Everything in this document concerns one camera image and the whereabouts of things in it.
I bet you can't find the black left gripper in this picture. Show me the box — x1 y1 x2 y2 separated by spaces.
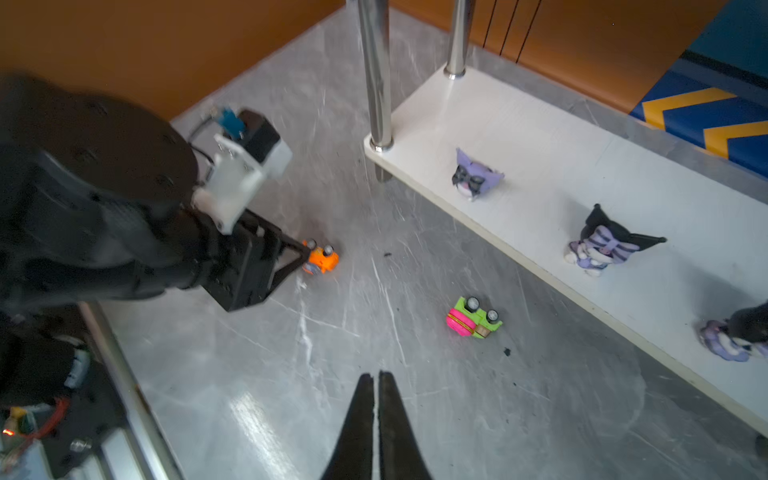
191 210 310 312

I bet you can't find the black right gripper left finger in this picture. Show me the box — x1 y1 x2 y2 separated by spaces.
321 373 375 480

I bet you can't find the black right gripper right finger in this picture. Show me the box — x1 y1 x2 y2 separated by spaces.
378 371 432 480

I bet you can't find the green pink toy car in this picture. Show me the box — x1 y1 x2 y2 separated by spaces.
445 296 503 339

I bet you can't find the small purple figure toy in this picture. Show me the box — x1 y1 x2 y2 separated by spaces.
451 148 505 201

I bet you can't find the purple black figure toy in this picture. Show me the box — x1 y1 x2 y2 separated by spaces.
564 204 667 277

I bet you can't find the black purple Kuromi figure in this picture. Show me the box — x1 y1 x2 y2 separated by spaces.
699 302 767 363

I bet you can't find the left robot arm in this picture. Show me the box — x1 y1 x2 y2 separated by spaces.
1 74 339 320

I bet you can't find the white two-tier shelf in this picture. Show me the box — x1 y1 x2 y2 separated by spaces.
358 1 767 432

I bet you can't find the orange toy car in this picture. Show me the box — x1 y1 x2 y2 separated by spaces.
303 239 340 275

